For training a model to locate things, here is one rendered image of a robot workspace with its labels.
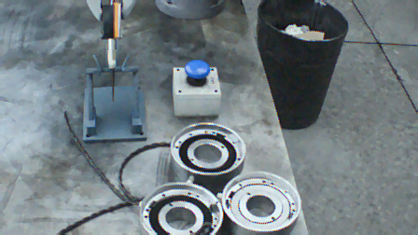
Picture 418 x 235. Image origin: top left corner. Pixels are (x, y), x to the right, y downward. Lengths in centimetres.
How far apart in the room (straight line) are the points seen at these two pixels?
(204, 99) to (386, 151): 137
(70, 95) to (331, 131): 139
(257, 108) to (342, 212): 101
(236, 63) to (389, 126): 135
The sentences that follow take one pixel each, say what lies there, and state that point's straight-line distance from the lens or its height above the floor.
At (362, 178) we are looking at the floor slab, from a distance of 202.
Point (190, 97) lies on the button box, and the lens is 87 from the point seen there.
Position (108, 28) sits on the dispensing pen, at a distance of 74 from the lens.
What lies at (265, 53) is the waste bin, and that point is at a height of 30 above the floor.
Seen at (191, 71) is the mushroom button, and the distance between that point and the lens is 87.
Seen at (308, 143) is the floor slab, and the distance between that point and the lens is 209.
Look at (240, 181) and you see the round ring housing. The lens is 76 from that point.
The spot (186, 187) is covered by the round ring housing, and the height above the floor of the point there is 83.
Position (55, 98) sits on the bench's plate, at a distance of 94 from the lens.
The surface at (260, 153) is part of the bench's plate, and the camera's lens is 85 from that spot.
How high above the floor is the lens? 138
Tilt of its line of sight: 41 degrees down
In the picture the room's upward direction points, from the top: 5 degrees clockwise
